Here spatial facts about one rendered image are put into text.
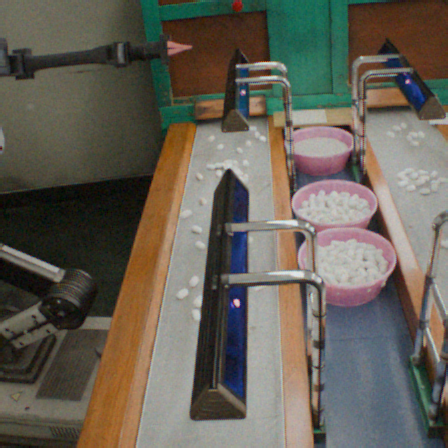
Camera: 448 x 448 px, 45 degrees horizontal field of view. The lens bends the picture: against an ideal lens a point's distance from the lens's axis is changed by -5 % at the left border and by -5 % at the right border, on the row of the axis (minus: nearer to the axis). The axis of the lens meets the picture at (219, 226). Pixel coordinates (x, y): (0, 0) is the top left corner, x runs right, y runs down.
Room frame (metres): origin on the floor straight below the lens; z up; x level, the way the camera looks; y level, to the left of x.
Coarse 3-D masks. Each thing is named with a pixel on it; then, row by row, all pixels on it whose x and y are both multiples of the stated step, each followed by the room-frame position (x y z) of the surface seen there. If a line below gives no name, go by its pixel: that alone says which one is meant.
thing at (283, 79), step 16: (240, 64) 1.83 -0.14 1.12; (256, 64) 1.82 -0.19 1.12; (272, 64) 1.81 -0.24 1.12; (240, 80) 1.68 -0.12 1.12; (256, 80) 1.67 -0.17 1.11; (272, 80) 1.66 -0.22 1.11; (288, 96) 1.65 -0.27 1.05; (288, 112) 1.65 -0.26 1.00; (288, 128) 1.66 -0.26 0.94; (288, 144) 1.66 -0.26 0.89; (288, 160) 1.66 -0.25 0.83; (288, 176) 1.76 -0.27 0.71
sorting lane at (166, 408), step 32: (256, 128) 2.15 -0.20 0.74; (192, 160) 1.93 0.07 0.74; (224, 160) 1.89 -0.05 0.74; (256, 160) 1.86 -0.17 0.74; (192, 192) 1.68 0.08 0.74; (256, 192) 1.63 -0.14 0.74; (192, 224) 1.48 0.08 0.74; (192, 256) 1.32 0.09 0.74; (256, 256) 1.28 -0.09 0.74; (192, 288) 1.17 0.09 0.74; (160, 320) 1.06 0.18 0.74; (192, 320) 1.05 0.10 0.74; (256, 320) 1.02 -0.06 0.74; (160, 352) 0.95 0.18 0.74; (192, 352) 0.94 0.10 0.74; (256, 352) 0.91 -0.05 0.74; (160, 384) 0.85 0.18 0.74; (192, 384) 0.84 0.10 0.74; (256, 384) 0.81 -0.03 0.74; (160, 416) 0.76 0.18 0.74; (256, 416) 0.73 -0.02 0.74
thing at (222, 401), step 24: (216, 192) 1.08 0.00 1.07; (240, 192) 1.05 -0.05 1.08; (216, 216) 0.96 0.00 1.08; (240, 216) 0.96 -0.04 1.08; (216, 240) 0.86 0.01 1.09; (240, 240) 0.88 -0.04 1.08; (216, 264) 0.78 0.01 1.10; (240, 264) 0.81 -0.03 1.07; (240, 288) 0.74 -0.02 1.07; (216, 312) 0.65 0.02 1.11; (240, 312) 0.69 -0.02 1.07; (216, 336) 0.59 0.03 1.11; (240, 336) 0.63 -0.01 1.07; (216, 360) 0.55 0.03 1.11; (240, 360) 0.58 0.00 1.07; (216, 384) 0.50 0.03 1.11; (240, 384) 0.54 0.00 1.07; (192, 408) 0.50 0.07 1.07; (216, 408) 0.50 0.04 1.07; (240, 408) 0.49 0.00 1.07
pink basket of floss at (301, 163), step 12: (312, 132) 2.02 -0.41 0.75; (336, 132) 1.99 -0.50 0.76; (348, 132) 1.94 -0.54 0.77; (348, 144) 1.91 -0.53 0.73; (300, 156) 1.81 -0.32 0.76; (312, 156) 1.78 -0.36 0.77; (324, 156) 1.77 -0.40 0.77; (336, 156) 1.78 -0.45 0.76; (348, 156) 1.84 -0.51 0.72; (300, 168) 1.84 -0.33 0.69; (312, 168) 1.80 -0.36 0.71; (324, 168) 1.79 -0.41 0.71; (336, 168) 1.80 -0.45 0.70
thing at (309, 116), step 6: (294, 114) 2.16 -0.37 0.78; (300, 114) 2.15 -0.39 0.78; (306, 114) 2.14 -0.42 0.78; (312, 114) 2.14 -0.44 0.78; (318, 114) 2.13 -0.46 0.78; (324, 114) 2.13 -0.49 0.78; (294, 120) 2.10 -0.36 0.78; (300, 120) 2.09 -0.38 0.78; (306, 120) 2.08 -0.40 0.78; (312, 120) 2.08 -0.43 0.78; (318, 120) 2.07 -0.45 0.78; (324, 120) 2.06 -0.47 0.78
